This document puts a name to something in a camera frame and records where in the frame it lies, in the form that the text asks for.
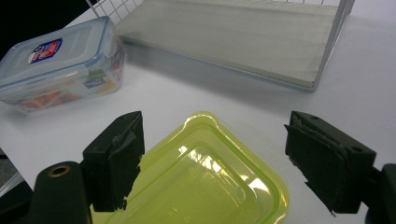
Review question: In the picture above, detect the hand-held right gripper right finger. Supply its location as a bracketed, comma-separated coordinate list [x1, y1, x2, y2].
[284, 110, 377, 217]

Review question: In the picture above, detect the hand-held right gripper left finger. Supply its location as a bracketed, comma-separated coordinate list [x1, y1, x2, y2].
[81, 110, 146, 213]

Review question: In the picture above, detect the green translucent plastic container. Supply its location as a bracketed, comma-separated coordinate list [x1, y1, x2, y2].
[90, 111, 290, 224]

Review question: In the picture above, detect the clear lidded food box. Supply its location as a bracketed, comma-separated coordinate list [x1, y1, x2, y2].
[0, 16, 126, 115]

